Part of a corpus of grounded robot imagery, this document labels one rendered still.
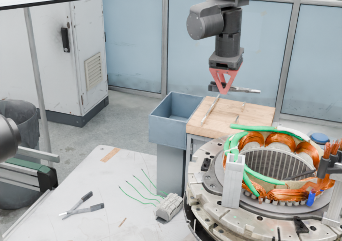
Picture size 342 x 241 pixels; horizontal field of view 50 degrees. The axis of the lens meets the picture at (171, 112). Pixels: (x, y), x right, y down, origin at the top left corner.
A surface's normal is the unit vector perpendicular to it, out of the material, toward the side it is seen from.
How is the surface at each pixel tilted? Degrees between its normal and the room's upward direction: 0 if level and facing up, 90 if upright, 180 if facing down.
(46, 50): 90
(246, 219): 0
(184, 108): 90
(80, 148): 0
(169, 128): 90
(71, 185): 0
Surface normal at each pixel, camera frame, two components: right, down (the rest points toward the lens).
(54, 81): -0.32, 0.43
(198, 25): -0.83, 0.29
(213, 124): 0.02, -0.89
